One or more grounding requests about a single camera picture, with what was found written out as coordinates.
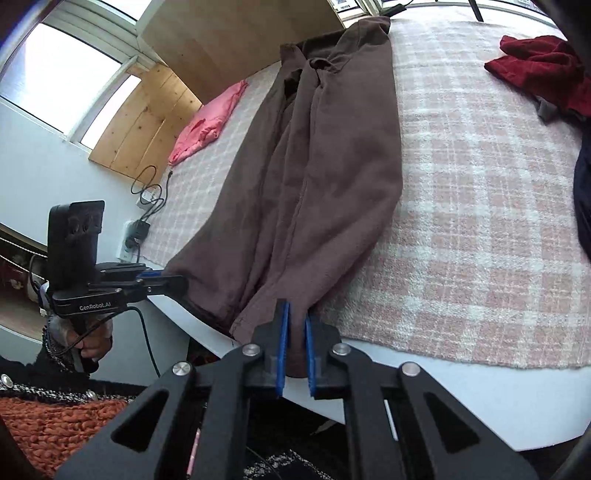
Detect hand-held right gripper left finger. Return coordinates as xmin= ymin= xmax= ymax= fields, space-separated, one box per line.
xmin=54 ymin=299 xmax=293 ymax=480

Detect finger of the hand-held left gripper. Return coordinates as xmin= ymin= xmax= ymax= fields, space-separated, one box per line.
xmin=89 ymin=275 xmax=189 ymax=296
xmin=96 ymin=261 xmax=163 ymax=280

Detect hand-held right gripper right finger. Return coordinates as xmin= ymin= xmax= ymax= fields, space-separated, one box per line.
xmin=304 ymin=310 xmax=539 ymax=480

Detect brown fleece pants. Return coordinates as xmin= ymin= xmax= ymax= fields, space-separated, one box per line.
xmin=164 ymin=16 xmax=404 ymax=377

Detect person's left hand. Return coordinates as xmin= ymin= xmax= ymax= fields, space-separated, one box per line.
xmin=67 ymin=318 xmax=114 ymax=362

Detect wooden shelf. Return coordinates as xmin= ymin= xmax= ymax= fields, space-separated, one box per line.
xmin=0 ymin=224 xmax=51 ymax=343

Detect white bed base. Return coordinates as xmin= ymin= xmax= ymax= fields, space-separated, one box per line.
xmin=148 ymin=295 xmax=591 ymax=452

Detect pink patterned cloth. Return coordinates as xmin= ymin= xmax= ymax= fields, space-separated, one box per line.
xmin=187 ymin=428 xmax=201 ymax=474

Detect pine wood panel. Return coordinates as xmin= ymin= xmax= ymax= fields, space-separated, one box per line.
xmin=88 ymin=62 xmax=204 ymax=185

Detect pink shirt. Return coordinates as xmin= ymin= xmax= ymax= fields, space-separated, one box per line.
xmin=167 ymin=79 xmax=249 ymax=167

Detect window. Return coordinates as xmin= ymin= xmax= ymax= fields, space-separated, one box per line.
xmin=0 ymin=0 xmax=154 ymax=149

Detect orange knit scarf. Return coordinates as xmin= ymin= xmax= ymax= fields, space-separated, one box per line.
xmin=0 ymin=397 xmax=136 ymax=479

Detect pink plaid blanket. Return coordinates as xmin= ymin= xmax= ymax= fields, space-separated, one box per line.
xmin=139 ymin=7 xmax=591 ymax=370

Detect wooden headboard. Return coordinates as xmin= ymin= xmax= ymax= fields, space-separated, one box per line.
xmin=141 ymin=0 xmax=356 ymax=104

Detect dark navy garment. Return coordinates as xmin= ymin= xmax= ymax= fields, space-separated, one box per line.
xmin=574 ymin=134 xmax=591 ymax=266

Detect grey garment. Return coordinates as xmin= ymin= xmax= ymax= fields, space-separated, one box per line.
xmin=536 ymin=96 xmax=560 ymax=123

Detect red garment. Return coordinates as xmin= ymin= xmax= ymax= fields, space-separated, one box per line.
xmin=484 ymin=34 xmax=591 ymax=118

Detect white wall socket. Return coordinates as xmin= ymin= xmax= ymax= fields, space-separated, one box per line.
xmin=117 ymin=222 xmax=140 ymax=265

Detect black cable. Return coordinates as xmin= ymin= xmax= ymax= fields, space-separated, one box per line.
xmin=85 ymin=305 xmax=163 ymax=377
xmin=131 ymin=165 xmax=174 ymax=222

